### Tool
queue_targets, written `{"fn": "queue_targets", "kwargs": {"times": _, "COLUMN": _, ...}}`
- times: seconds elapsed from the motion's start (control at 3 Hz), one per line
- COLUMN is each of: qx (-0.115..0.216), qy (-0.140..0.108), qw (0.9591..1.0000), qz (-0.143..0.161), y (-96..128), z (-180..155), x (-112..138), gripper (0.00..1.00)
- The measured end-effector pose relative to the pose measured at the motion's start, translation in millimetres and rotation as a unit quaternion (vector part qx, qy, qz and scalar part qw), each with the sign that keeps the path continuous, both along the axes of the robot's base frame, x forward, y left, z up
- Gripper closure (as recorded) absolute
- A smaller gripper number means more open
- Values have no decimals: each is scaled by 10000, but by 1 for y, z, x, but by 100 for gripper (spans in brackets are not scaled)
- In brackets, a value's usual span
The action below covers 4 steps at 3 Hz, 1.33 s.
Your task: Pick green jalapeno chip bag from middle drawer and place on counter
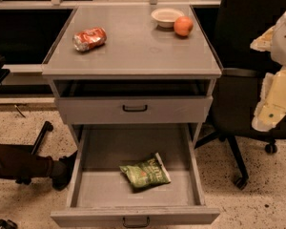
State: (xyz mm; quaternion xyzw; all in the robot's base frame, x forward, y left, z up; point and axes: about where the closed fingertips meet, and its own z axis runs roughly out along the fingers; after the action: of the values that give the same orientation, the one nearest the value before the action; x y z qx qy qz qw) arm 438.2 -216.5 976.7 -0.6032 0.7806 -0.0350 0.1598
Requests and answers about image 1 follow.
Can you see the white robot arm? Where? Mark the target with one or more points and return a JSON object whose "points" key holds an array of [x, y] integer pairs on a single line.
{"points": [[278, 49]]}

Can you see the person's leg dark trousers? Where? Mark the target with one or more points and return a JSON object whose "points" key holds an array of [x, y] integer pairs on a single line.
{"points": [[16, 163]]}

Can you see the grey drawer cabinet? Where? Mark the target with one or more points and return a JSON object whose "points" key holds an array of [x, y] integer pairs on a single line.
{"points": [[138, 59]]}

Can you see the black chair base left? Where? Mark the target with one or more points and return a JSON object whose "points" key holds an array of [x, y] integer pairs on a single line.
{"points": [[32, 149]]}

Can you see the green jalapeno chip bag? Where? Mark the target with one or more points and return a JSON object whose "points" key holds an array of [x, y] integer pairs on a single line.
{"points": [[147, 173]]}

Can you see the closed grey top drawer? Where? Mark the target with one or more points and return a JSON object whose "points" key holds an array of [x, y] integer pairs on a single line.
{"points": [[133, 110]]}

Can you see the black office chair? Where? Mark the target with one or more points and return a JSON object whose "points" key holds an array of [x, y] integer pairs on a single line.
{"points": [[231, 27]]}

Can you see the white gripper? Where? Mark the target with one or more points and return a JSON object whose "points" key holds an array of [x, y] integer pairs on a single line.
{"points": [[284, 40]]}

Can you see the crushed orange soda can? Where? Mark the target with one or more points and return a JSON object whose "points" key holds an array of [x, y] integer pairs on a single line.
{"points": [[89, 39]]}

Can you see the open grey middle drawer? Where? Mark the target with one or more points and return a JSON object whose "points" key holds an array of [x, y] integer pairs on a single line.
{"points": [[101, 195]]}

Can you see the white paper bowl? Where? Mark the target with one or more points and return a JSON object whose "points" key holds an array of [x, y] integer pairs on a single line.
{"points": [[166, 17]]}

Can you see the orange fruit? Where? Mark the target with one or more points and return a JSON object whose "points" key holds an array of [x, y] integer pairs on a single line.
{"points": [[183, 25]]}

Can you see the black shoe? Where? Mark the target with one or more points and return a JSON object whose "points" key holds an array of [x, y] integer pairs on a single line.
{"points": [[62, 171]]}

